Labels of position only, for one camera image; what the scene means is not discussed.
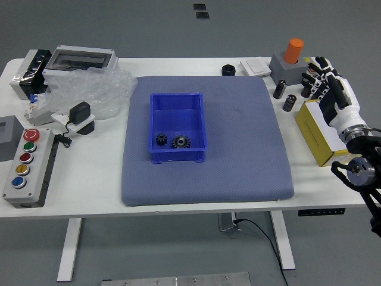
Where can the black and white enclosure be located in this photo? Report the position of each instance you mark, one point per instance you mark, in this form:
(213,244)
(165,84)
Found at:
(21,80)

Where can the blue plastic box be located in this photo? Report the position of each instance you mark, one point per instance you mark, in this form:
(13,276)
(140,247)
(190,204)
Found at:
(178,119)

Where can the grey clear-lid distribution box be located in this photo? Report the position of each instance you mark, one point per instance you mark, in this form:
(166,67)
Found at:
(80,58)

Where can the white wall switch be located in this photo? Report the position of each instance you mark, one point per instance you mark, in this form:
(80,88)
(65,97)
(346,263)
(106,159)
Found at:
(255,67)

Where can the grey five-button control box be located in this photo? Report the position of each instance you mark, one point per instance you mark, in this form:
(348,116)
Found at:
(35,167)

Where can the black floor plate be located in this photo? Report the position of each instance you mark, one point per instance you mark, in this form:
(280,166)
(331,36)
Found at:
(199,6)
(202,15)

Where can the clear plastic bag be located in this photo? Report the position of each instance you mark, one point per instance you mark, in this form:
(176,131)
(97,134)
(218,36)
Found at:
(89,86)

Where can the blue-grey padded mat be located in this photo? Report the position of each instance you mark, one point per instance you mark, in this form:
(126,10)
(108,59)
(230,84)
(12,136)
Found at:
(208,184)

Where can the yellow white carton box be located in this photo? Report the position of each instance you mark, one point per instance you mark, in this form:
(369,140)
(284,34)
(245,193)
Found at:
(315,137)

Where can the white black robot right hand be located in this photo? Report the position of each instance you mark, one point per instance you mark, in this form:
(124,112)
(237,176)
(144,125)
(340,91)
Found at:
(346,114)

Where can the grey under-table control box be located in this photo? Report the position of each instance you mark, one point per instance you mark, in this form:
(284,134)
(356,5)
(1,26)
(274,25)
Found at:
(226,222)

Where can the small grey box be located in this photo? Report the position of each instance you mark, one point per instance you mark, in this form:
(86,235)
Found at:
(9,140)

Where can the white circuit breaker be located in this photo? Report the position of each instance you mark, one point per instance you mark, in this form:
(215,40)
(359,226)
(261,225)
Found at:
(34,104)

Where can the black cylindrical capacitor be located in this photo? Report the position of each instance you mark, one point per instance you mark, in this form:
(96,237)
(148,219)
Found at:
(290,102)
(279,89)
(305,91)

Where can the orange cylinder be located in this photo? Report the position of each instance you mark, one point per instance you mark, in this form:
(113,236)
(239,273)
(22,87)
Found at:
(293,50)

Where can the white table leg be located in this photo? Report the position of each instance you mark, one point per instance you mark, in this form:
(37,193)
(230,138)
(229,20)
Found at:
(282,238)
(70,250)

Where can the grey block base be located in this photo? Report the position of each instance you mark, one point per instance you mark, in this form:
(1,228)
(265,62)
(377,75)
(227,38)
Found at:
(287,73)

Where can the black table control panel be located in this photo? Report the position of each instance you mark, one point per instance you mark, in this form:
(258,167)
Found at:
(321,212)

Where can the black power adapter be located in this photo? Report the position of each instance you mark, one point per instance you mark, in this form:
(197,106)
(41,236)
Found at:
(79,112)

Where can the white socket plate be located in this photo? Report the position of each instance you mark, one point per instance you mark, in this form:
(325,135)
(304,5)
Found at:
(59,116)

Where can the small black gear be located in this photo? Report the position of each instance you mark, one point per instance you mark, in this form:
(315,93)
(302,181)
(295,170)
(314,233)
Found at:
(161,140)

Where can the metal base plate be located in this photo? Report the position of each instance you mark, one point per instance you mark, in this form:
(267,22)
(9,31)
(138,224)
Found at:
(178,280)

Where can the big black gear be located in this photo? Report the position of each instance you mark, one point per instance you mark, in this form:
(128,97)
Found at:
(180,141)

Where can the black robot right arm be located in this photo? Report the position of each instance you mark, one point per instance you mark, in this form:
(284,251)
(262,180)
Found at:
(361,146)

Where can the grey red-button switch box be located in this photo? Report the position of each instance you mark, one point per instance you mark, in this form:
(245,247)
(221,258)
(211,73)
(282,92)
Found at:
(311,62)

